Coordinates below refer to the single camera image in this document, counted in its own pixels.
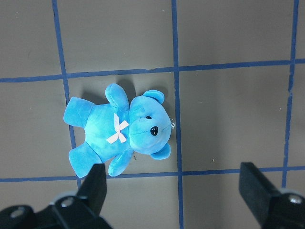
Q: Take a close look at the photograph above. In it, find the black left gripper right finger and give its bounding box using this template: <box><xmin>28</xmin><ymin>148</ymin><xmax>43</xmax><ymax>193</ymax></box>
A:
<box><xmin>239</xmin><ymin>162</ymin><xmax>281</xmax><ymax>210</ymax></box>

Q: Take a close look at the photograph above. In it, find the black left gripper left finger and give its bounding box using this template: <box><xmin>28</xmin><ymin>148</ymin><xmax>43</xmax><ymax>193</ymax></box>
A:
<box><xmin>76</xmin><ymin>164</ymin><xmax>106</xmax><ymax>215</ymax></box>

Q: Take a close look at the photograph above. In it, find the blue teddy bear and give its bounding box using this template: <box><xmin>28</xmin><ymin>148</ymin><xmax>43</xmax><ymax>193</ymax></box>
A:
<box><xmin>63</xmin><ymin>83</ymin><xmax>174</xmax><ymax>178</ymax></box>

